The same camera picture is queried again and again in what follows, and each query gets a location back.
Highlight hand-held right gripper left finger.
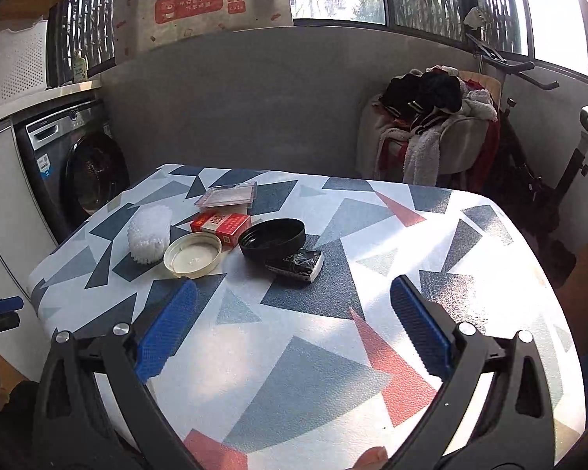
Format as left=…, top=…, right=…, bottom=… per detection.
left=32, top=279, right=199, bottom=470

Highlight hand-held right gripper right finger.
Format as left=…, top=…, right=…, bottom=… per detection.
left=390, top=275, right=555, bottom=470

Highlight cream round lid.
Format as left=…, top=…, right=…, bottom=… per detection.
left=163, top=232, right=223, bottom=278

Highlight white foam fruit net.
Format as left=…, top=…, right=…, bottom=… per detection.
left=127, top=204, right=172, bottom=266

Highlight red cigarette box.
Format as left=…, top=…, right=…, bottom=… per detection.
left=190, top=210, right=252, bottom=248

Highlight black round bowl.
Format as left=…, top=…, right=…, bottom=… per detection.
left=238, top=218, right=307, bottom=263

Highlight black white small packet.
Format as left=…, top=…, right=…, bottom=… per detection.
left=265, top=249, right=324, bottom=285

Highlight person's right hand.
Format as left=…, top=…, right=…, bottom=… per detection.
left=352, top=445, right=389, bottom=470

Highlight dark grey washing machine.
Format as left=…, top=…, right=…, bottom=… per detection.
left=15, top=100, right=131, bottom=244

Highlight white fleece garment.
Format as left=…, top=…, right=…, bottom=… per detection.
left=378, top=125, right=448, bottom=186

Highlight black exercise bike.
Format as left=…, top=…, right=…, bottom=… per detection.
left=465, top=34, right=588, bottom=275

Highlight beige chair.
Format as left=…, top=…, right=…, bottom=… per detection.
left=358, top=76, right=501, bottom=192

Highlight red garment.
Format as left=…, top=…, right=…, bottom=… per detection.
left=473, top=117, right=501, bottom=192

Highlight white perforated laundry basket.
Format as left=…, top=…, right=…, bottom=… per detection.
left=0, top=20, right=50, bottom=108

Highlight black garment striped cuffs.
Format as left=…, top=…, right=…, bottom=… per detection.
left=379, top=71, right=465, bottom=119

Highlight cardboard box with red label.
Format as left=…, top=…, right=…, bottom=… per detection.
left=114, top=0, right=295, bottom=64

